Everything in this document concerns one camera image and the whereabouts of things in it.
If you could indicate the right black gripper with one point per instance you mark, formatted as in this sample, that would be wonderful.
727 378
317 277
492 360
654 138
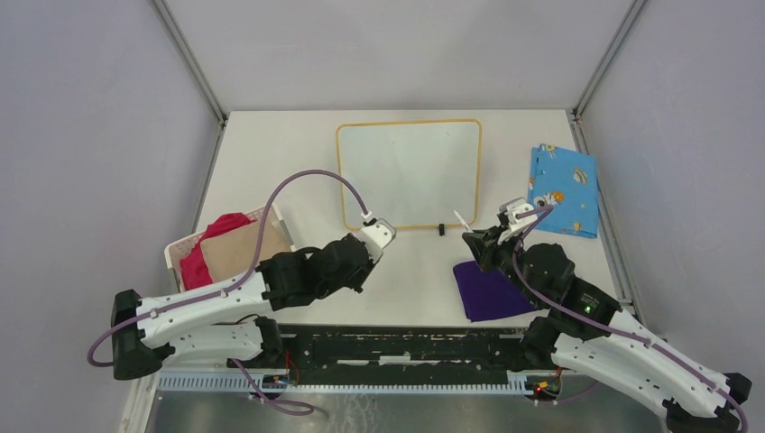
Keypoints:
483 244

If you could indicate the yellow framed whiteboard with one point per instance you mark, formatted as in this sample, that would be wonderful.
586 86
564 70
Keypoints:
415 173

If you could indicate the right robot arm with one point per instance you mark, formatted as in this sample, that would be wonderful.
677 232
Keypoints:
587 331

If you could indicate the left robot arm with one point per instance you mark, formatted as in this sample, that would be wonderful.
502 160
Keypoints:
231 319

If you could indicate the purple cloth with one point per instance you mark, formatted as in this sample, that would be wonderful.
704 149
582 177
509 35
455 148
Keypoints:
488 296

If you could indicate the blue cartoon cloth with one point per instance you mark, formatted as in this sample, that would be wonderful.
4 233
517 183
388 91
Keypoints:
567 181

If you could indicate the tan cloth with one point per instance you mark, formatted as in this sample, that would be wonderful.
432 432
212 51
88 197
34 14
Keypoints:
240 248

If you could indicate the red cloth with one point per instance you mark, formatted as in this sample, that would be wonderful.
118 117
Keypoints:
195 265

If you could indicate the white plastic basket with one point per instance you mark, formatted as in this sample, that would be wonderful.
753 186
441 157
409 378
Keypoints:
174 250

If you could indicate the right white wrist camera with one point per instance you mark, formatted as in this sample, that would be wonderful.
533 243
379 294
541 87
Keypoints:
515 216

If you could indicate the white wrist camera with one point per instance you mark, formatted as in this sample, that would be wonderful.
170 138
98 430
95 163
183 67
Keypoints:
515 216
376 234

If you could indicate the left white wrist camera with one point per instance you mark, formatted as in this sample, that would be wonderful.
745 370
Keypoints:
376 234

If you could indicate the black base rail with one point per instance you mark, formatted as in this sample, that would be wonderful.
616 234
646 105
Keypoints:
373 355

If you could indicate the right aluminium frame post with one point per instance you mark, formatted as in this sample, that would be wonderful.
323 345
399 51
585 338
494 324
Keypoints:
621 35

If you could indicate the aluminium frame post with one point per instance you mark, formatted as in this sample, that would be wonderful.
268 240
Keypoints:
621 35
189 59

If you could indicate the white slotted cable duct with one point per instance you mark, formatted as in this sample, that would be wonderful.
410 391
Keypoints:
236 382

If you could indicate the left aluminium frame post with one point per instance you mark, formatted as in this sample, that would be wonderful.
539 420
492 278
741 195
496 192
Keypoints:
189 59

